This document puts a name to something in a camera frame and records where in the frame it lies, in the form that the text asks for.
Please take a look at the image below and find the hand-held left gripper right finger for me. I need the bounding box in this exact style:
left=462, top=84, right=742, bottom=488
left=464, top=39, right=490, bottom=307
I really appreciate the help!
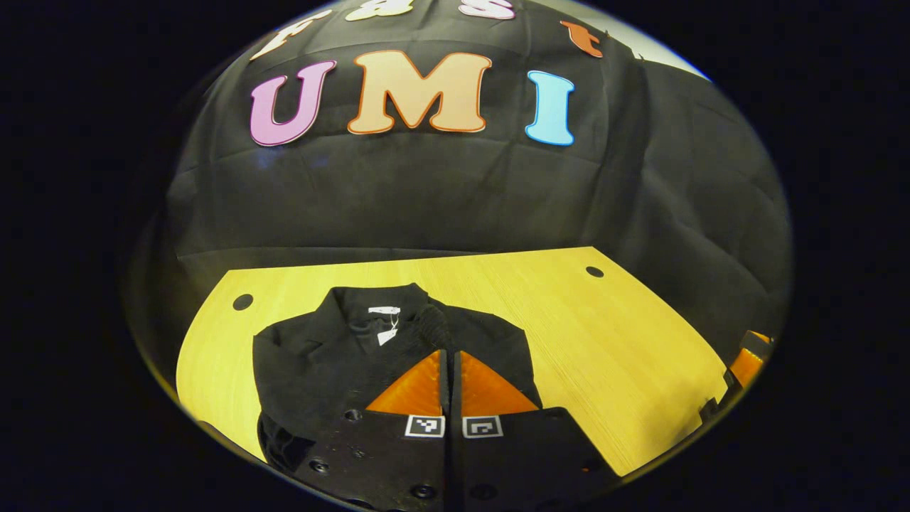
left=450, top=350, right=619, bottom=512

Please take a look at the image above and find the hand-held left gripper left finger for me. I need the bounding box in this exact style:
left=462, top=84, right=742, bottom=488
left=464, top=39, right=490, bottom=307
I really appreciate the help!
left=290, top=348, right=450, bottom=512

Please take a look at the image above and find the black buttoned garment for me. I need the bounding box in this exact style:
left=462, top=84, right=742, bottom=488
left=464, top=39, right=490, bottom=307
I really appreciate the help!
left=252, top=283, right=545, bottom=474

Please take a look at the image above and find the black backdrop cloth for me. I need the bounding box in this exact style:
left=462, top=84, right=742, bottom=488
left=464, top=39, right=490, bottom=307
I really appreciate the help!
left=128, top=0, right=793, bottom=370

